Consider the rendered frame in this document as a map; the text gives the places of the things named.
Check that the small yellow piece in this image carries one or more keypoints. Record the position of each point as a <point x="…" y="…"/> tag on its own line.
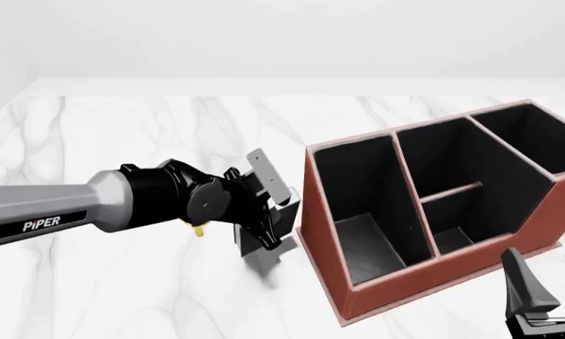
<point x="199" y="231"/>

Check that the red-brown desk caddy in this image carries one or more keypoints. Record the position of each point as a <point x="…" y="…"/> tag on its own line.
<point x="325" y="226"/>

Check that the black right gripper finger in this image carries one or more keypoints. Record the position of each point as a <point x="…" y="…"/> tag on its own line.
<point x="525" y="286"/>

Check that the silver-grey and black left robot arm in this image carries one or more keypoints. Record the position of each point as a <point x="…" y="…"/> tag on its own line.
<point x="122" y="197"/>

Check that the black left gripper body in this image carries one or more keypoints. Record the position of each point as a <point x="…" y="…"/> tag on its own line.
<point x="256" y="215"/>

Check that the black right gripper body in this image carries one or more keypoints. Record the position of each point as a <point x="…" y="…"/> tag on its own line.
<point x="546" y="326"/>

